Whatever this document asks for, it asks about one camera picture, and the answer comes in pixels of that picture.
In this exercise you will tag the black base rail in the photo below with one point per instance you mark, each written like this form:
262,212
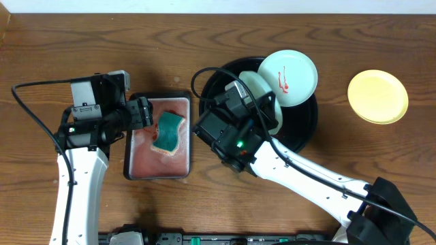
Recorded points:
179,237

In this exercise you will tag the round black tray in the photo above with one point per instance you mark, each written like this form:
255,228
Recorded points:
299,122

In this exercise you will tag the black rectangular soap tray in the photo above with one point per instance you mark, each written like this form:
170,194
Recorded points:
144,163

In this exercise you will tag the mint plate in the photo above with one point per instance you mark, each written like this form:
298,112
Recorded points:
259,87
291,75

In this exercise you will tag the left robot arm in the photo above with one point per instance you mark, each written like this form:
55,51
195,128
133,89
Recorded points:
81,174

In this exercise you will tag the green yellow sponge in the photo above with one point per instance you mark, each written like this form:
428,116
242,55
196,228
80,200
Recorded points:
167,133

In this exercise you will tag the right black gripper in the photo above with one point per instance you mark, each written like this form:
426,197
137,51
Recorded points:
265,106

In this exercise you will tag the yellow plate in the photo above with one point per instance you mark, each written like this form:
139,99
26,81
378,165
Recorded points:
377,97

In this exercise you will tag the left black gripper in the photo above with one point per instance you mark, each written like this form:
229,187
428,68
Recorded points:
143,113

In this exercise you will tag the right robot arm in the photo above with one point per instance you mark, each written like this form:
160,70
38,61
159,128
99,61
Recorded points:
374,213

